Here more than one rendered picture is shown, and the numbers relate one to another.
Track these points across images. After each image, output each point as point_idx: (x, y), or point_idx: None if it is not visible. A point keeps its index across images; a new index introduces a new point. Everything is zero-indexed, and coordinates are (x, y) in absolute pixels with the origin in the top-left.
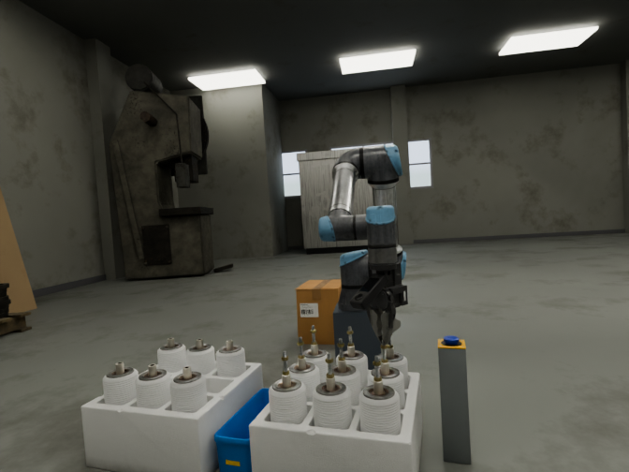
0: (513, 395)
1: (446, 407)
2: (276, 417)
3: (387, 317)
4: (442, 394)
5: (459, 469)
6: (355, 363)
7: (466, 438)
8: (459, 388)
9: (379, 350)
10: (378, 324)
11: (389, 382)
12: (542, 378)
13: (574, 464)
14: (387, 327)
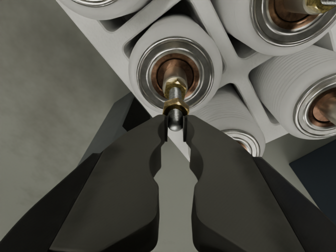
0: (161, 217)
1: (114, 124)
2: None
3: (84, 207)
4: (113, 133)
5: (116, 88)
6: (295, 81)
7: (108, 115)
8: (89, 153)
9: (321, 207)
10: (199, 168)
11: (135, 48)
12: (159, 248)
13: (64, 160)
14: (103, 155)
